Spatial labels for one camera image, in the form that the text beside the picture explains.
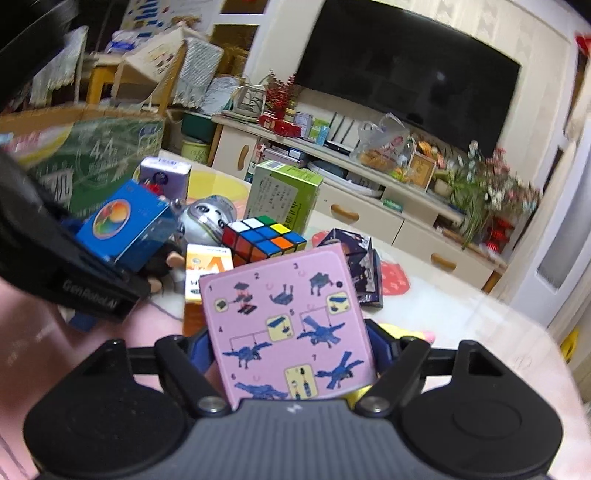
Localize clear plastic bag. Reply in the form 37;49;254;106
355;113;413;171

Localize silver panda piggy bank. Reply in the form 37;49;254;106
178;196;239;246

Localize beige tote bag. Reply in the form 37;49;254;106
115;28;186;95

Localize orange and white box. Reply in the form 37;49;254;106
182;243;234;337

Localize dark star-print box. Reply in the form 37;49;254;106
318;228;385;308

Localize yellow plastic object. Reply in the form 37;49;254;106
560;327;581;361

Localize black television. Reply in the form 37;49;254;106
294;0;522;158

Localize pink flower plant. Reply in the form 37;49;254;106
441;141;542;251

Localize pink tin box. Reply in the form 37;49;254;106
198;242;382;411

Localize large cardboard box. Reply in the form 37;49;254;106
0;104;168;217

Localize red berry branches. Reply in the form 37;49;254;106
262;70;302;121

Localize wooden chair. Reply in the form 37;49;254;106
85;37;186;116

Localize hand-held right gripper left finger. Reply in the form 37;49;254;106
99;329;232;417

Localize cream television cabinet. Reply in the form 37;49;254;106
210;113;509;292

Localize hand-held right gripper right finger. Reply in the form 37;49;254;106
353;318;509;418

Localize printed rabbit table mat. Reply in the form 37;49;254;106
0;161;583;480

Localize dark green bin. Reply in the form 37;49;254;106
181;111;219;139

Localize white lace cloth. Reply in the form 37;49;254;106
173;38;225;110

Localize small picture frame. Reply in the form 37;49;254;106
406;151;437;188

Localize red packet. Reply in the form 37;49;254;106
257;114;302;138

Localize small blue carton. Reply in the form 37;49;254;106
76;180;179;274

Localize light green bin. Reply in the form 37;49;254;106
180;136;214;165

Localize red stand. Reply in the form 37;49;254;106
480;217;516;253

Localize multicoloured puzzle cube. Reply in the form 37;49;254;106
222;215;308;269

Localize black-haired doll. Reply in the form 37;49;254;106
137;240;186;294

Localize green and white carton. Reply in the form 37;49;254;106
245;159;324;237

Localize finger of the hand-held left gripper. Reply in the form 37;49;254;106
18;224;153;324

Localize purple tissue pack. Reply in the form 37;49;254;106
139;156;192;200

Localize white tower air conditioner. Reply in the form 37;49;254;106
510;141;581;328

